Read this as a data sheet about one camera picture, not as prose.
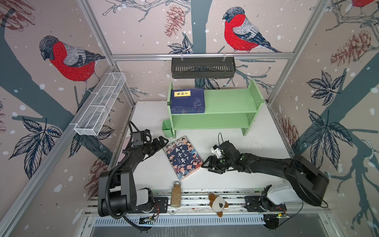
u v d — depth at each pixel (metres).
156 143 0.80
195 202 0.76
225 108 0.78
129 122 0.78
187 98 0.79
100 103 0.79
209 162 0.75
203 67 1.04
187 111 0.77
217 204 0.71
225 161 0.72
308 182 0.43
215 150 0.81
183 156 0.88
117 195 0.42
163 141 0.81
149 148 0.76
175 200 0.71
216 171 0.75
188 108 0.76
